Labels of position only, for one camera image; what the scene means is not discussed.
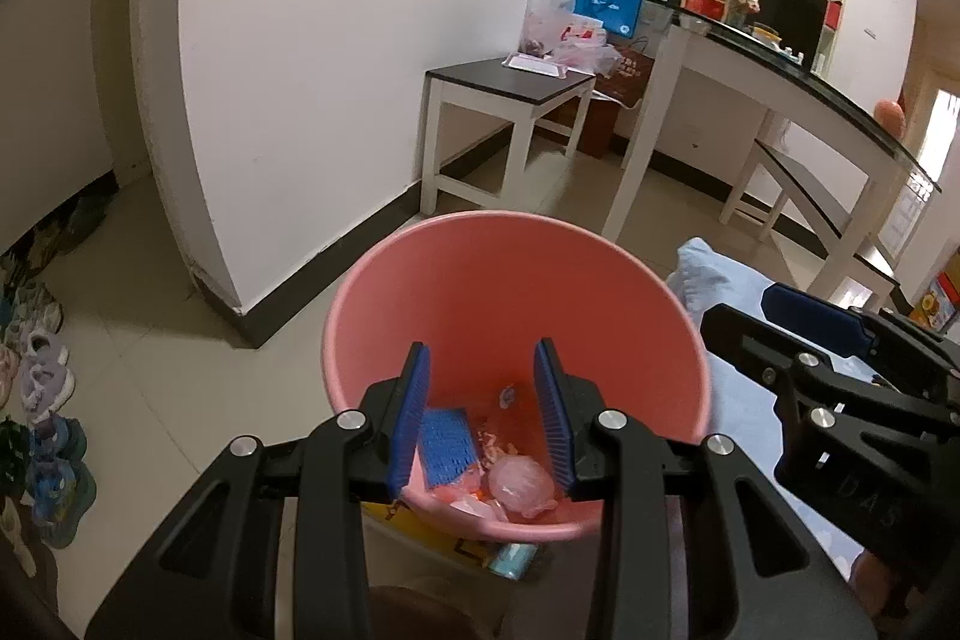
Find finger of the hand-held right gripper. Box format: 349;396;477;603
760;282;960;402
700;301;960;440

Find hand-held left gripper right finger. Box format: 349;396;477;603
532;338;878;640

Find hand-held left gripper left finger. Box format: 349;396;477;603
86;342;434;640

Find pink plastic bucket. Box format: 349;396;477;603
322;209;712;543

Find person's right hand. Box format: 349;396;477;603
850;546;912;620

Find blue textured packet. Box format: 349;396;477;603
416;407;481;489

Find red pink wrapper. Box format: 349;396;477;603
477;428;515;465

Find light blue bed sheet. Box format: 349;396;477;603
664;237;960;585

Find crumpled pink plastic bag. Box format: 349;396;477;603
489;456;560;522

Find yellow black cardboard box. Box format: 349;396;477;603
364;501;542;582

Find orange printed box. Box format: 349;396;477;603
907;269;960;335

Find white bench with dark seat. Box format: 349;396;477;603
720;137;902;313

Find teal packet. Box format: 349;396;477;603
486;541;539;582

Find pink round object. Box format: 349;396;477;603
874;98;909;140

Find white table with black top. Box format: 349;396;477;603
600;0;943;305

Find brown paper bag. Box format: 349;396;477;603
592;36;655;109

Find black board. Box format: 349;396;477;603
666;0;835;77

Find pinkish plastic bags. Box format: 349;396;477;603
555;19;625;80

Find small dark-topped white table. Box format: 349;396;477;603
420;56;599;215

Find pink-edged flat packet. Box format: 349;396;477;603
504;51;568;81

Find row of shoes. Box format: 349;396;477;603
0;190;100;577

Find blue shopping bag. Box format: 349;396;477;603
574;0;644;38

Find tall clear plastic bag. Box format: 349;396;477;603
523;0;580;58

